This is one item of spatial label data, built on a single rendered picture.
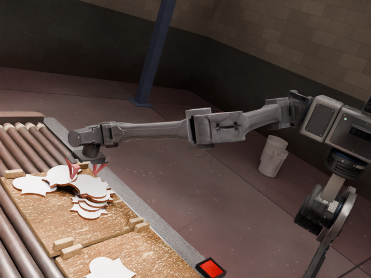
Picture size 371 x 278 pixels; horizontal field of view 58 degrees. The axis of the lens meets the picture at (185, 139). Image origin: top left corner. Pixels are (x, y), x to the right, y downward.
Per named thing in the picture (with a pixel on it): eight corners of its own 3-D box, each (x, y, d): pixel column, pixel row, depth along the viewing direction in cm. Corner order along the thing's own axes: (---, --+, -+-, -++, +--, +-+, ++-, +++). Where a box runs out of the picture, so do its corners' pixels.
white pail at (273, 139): (277, 169, 486) (288, 146, 473) (258, 161, 489) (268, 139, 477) (277, 161, 514) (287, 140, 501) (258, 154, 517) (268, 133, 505)
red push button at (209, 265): (208, 262, 115) (210, 259, 115) (222, 274, 112) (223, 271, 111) (197, 268, 111) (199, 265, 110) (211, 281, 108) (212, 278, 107)
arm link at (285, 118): (296, 119, 120) (295, 103, 120) (289, 122, 112) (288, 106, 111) (270, 121, 125) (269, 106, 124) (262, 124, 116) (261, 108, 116)
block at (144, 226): (146, 226, 119) (148, 220, 118) (149, 229, 118) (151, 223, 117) (132, 230, 115) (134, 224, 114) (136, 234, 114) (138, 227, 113)
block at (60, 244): (70, 242, 101) (72, 235, 100) (73, 246, 100) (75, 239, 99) (51, 248, 96) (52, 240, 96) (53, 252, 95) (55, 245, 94)
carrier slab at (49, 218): (87, 169, 145) (88, 166, 144) (144, 228, 121) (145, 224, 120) (-1, 181, 119) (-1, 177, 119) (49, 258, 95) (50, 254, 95)
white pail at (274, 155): (252, 167, 461) (263, 143, 448) (264, 165, 482) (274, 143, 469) (269, 179, 442) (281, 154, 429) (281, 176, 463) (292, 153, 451)
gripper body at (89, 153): (70, 154, 118) (75, 136, 116) (95, 151, 126) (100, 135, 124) (80, 164, 115) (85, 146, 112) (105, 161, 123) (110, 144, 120)
